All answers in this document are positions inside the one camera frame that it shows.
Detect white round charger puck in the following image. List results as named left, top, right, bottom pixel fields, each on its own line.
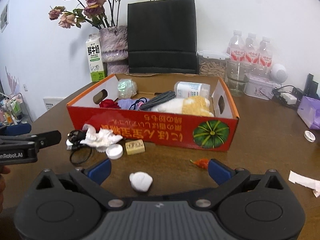
left=66, top=139, right=73, bottom=151

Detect red dried chili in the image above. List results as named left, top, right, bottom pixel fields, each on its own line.
left=190, top=159, right=209, bottom=170

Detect black usb cable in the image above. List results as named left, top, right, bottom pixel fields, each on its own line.
left=67, top=129, right=94, bottom=166

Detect white tissue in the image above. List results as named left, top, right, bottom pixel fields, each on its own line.
left=80, top=124, right=123, bottom=153

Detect small white shell ornament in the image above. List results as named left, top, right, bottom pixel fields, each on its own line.
left=129, top=172, right=153, bottom=192

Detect red rose flower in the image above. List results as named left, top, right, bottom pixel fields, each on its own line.
left=99, top=99, right=120, bottom=109

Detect yellow white plush toy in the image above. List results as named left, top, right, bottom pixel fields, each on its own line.
left=150, top=96, right=214, bottom=117

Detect purple drawstring pouch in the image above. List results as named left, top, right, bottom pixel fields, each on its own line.
left=117, top=98, right=149, bottom=110

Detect iridescent white rose ornament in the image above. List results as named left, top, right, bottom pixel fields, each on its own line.
left=117, top=79, right=138, bottom=99

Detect white cotton swab jar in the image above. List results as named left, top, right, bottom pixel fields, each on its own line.
left=174, top=81, right=210, bottom=99

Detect black braided cable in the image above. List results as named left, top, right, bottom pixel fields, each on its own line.
left=130, top=90, right=177, bottom=111

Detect person's left hand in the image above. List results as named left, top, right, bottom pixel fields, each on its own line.
left=0, top=165, right=10, bottom=213

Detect white jar lid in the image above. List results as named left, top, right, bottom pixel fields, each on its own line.
left=106, top=144, right=123, bottom=160

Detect red cardboard pumpkin box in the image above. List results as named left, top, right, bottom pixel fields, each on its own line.
left=67, top=73, right=240, bottom=152

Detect torn white paper scraps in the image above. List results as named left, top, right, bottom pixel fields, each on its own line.
left=288, top=171, right=320, bottom=198

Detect white tape roll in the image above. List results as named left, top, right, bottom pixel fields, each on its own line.
left=304, top=131, right=316, bottom=142

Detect white floral tin box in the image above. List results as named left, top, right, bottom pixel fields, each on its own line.
left=244, top=75, right=274, bottom=100

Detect white power adapter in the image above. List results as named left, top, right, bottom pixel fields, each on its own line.
left=280, top=92, right=297, bottom=105

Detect green white milk carton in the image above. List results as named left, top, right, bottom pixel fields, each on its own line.
left=86, top=33, right=106, bottom=82

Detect purple tissue pack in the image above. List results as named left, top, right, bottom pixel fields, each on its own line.
left=297, top=96, right=320, bottom=130

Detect clear drinking glass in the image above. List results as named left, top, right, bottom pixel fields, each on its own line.
left=226, top=61, right=251, bottom=96

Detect white round speaker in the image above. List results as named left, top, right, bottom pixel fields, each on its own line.
left=270, top=63, right=288, bottom=83

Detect clear container of pellets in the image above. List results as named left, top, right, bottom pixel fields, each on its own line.
left=197, top=50, right=230, bottom=79

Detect purple marbled vase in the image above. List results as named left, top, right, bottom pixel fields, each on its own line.
left=99, top=25, right=129, bottom=75

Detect black charger stand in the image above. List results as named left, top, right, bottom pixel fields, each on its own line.
left=304, top=73, right=319, bottom=99

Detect water bottle middle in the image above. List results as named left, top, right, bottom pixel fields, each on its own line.
left=245, top=33, right=259, bottom=64

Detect water bottle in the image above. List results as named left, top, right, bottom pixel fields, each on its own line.
left=227, top=30, right=245, bottom=62
left=245, top=33, right=259, bottom=64
left=259, top=36, right=273, bottom=73

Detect water bottle right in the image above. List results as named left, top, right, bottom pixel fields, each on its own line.
left=259, top=36, right=273, bottom=73

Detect water bottle left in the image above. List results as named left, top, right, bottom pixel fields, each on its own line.
left=227, top=30, right=245, bottom=62

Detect dried pink rose bouquet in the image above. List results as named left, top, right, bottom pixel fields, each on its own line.
left=48, top=0, right=121, bottom=30

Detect black paper shopping bag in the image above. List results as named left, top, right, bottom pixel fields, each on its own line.
left=127, top=0, right=197, bottom=74

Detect wire storage rack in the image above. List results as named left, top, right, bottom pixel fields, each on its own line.
left=1, top=93, right=33, bottom=125

